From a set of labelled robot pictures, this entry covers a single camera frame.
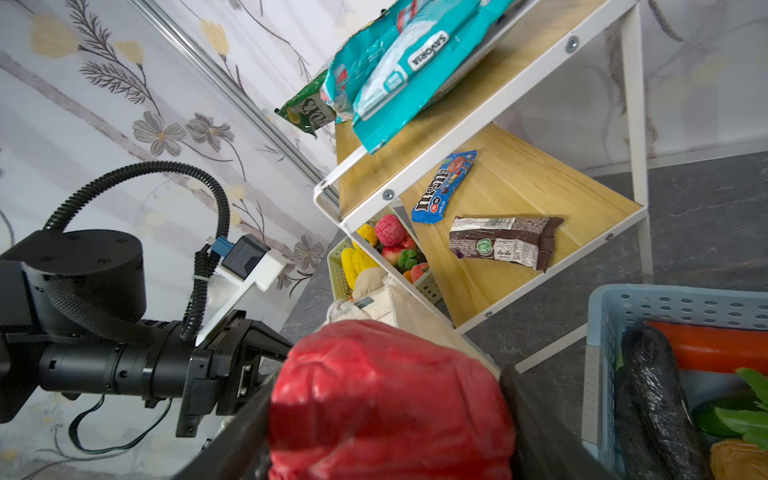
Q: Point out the cream canvas grocery bag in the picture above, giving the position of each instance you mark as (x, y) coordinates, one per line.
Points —
(394, 306)

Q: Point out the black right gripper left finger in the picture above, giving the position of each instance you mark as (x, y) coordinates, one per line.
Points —
(241, 449)

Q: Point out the brown chocolate bar wrapper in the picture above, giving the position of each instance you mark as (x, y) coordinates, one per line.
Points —
(526, 241)

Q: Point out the pale green perforated fruit basket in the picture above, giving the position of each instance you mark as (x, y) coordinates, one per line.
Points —
(426, 285)

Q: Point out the green snack bag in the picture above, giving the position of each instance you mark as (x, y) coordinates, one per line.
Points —
(307, 110)

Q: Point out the pink wrinkled round fruit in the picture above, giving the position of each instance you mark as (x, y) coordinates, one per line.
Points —
(389, 230)

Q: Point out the teal white snack bag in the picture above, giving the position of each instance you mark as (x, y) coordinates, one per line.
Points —
(420, 60)

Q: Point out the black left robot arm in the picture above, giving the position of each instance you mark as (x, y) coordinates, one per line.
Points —
(73, 318)

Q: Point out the teal red snack bag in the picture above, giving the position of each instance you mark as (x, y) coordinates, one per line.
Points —
(355, 61)

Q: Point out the white shelf rack with wood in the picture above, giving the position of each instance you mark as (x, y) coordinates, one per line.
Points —
(511, 176)

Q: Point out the yellow wrinkled bell pepper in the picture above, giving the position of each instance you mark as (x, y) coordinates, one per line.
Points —
(368, 233)

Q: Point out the dark purple eggplant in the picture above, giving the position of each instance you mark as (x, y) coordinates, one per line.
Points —
(655, 382)

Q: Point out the orange potato vegetable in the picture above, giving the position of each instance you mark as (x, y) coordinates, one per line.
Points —
(735, 459)

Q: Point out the red chili pepper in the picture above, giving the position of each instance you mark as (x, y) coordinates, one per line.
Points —
(718, 350)

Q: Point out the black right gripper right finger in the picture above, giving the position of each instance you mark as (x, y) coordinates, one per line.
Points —
(544, 447)

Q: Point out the green grapes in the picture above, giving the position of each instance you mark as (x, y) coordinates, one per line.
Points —
(408, 259)

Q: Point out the green leafy vegetable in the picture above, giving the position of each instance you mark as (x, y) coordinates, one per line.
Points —
(750, 425)

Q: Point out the red bell pepper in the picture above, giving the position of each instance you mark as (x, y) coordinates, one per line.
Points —
(360, 399)

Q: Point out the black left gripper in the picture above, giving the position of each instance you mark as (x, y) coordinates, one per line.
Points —
(223, 372)

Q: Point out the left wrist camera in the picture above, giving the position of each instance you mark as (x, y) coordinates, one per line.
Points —
(245, 265)

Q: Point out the blue candy packet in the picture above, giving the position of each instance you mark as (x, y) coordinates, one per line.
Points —
(431, 206)

